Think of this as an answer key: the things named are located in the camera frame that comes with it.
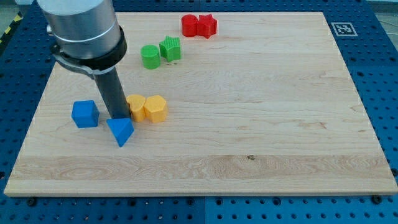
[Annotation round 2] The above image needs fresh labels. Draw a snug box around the blue cube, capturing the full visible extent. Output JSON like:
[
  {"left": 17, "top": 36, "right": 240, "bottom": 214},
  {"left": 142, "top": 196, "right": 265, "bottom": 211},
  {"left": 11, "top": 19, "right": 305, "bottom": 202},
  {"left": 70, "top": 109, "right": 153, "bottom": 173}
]
[{"left": 72, "top": 100, "right": 100, "bottom": 128}]

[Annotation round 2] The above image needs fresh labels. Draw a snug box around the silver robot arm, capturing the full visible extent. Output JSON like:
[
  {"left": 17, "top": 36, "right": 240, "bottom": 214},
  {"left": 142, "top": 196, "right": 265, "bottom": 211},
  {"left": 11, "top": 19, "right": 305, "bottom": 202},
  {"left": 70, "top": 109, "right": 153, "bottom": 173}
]
[{"left": 37, "top": 0, "right": 127, "bottom": 78}]

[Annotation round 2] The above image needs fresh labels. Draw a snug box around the light wooden board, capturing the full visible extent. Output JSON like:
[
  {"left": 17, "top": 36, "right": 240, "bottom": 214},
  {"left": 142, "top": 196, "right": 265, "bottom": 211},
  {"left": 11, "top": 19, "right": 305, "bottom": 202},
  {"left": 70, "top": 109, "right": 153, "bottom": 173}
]
[{"left": 4, "top": 12, "right": 397, "bottom": 197}]

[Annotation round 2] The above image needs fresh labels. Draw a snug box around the yellow hexagon block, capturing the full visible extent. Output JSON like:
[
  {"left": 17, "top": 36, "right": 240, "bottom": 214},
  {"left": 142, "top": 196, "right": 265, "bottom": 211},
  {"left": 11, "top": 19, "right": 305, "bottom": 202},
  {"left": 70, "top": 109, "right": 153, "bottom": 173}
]
[{"left": 144, "top": 95, "right": 169, "bottom": 123}]

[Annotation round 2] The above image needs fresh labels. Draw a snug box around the green star block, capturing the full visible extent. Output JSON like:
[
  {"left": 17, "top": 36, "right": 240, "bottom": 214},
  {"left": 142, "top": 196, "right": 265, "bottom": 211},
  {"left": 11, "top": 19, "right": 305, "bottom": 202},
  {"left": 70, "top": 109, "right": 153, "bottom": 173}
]
[{"left": 159, "top": 36, "right": 181, "bottom": 62}]

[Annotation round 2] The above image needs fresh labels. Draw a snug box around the green cylinder block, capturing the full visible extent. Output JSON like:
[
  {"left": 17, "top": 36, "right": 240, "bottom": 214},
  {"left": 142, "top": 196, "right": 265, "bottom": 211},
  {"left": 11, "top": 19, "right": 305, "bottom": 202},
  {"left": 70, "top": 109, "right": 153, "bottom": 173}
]
[{"left": 141, "top": 45, "right": 160, "bottom": 69}]

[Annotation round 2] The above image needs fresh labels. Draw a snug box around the blue triangular prism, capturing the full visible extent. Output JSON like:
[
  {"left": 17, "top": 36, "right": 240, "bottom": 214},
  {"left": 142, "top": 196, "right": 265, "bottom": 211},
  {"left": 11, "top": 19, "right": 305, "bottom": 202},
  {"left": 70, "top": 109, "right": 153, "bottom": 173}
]
[{"left": 106, "top": 118, "right": 134, "bottom": 147}]

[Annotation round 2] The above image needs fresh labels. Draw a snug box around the red star block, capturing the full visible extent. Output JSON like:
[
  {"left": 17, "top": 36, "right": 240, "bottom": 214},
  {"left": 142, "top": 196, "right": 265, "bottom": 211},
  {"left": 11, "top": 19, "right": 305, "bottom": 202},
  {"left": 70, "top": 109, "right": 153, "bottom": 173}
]
[{"left": 197, "top": 14, "right": 218, "bottom": 39}]

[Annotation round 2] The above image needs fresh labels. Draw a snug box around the red cylinder block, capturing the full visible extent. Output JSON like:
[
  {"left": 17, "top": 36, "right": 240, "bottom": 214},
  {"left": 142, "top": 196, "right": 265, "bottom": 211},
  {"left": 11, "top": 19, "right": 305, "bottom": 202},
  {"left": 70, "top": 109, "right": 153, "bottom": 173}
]
[{"left": 181, "top": 14, "right": 198, "bottom": 37}]

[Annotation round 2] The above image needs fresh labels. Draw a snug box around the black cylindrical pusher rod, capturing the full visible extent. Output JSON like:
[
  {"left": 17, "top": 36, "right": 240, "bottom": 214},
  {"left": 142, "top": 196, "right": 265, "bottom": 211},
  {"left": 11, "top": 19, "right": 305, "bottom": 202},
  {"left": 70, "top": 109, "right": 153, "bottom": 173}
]
[{"left": 94, "top": 67, "right": 131, "bottom": 119}]

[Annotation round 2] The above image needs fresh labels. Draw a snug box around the white fiducial marker tag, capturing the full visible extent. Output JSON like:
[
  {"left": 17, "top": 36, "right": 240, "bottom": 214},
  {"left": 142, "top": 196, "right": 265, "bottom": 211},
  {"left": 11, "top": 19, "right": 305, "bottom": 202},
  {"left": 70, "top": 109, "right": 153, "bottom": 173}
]
[{"left": 331, "top": 22, "right": 358, "bottom": 37}]

